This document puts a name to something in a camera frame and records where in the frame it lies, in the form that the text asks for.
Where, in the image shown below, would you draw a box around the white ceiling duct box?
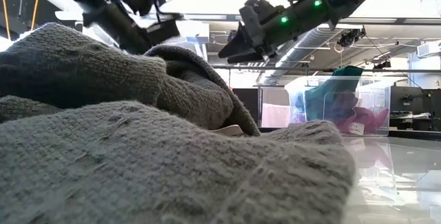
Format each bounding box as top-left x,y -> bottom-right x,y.
177,20 -> 210,59

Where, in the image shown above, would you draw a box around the dark green towel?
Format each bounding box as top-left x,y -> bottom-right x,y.
304,65 -> 365,122

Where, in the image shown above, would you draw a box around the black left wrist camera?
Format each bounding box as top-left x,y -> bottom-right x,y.
146,16 -> 183,45

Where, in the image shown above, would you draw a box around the black cabinet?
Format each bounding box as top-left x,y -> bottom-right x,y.
231,88 -> 260,128

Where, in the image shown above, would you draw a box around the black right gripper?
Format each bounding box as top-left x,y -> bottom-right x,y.
218,0 -> 283,65

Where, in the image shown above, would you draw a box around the magenta towel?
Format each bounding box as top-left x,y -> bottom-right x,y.
336,106 -> 390,135

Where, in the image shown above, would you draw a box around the dark office desks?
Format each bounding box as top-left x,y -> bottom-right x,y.
389,85 -> 441,132

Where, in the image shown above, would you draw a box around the clear plastic bin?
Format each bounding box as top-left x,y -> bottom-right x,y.
284,75 -> 392,138

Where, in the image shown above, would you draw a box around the white partition panel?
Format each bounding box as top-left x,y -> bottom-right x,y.
260,86 -> 291,128

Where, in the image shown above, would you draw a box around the yellow hanging strap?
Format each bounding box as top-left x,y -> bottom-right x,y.
30,0 -> 42,32
0,0 -> 12,41

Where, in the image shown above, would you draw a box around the white wall air unit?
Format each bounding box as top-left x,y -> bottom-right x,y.
416,40 -> 441,59

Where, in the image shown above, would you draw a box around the black ceiling fixture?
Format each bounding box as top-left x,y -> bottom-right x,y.
373,59 -> 393,70
336,26 -> 367,48

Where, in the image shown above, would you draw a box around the olive grey towel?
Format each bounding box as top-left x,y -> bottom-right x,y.
0,99 -> 356,224

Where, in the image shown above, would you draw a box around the silver corrugated ceiling duct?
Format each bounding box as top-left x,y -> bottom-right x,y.
265,27 -> 344,85

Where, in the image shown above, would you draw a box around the purple towel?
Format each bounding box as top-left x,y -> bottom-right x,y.
325,91 -> 360,123

